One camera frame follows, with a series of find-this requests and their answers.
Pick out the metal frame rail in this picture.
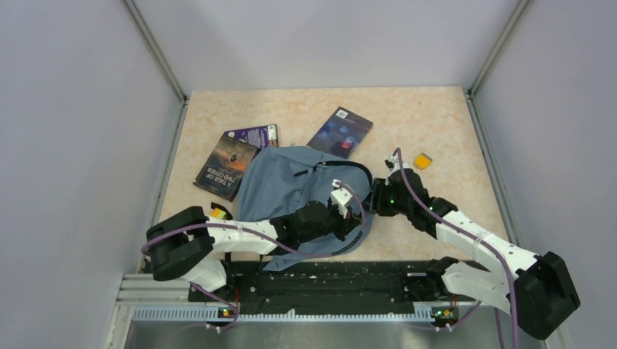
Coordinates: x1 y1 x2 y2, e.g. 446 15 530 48
103 0 189 349
465 0 570 349

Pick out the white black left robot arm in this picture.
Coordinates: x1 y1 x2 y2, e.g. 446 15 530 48
141 201 364 301

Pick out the dark blue paperback book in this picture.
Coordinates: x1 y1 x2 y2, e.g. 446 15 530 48
307 106 373 159

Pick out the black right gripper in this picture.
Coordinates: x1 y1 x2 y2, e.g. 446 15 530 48
361 177 412 217

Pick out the colourful puzzle cube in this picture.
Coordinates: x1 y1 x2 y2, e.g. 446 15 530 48
210 208 228 220

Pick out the yellow grey eraser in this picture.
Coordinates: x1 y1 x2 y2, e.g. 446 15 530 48
414 153 432 170

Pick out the metal frame rail right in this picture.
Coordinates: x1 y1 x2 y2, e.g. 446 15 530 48
465 0 570 349

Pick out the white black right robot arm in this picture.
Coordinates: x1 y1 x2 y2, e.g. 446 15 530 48
370 168 581 340

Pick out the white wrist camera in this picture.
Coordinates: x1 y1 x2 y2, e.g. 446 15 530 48
330 180 354 217
384 156 410 175

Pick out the metal frame rail left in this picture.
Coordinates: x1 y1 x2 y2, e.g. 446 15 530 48
103 0 189 349

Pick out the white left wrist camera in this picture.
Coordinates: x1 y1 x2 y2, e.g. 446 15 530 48
330 180 354 217

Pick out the brown cover book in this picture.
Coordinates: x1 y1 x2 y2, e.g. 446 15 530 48
193 134 260 201

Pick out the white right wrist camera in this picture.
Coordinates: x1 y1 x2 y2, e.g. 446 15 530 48
384 156 410 175

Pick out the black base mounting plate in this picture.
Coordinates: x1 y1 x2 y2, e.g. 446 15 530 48
214 261 455 316

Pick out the blue grey backpack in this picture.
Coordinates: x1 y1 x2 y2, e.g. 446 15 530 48
234 146 373 272

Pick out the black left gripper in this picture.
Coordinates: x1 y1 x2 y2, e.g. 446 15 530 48
299 201 362 244

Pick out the aluminium front rail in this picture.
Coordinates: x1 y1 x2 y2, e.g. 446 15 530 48
115 273 555 324

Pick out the purple cover book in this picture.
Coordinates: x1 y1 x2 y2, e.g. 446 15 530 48
224 124 279 150

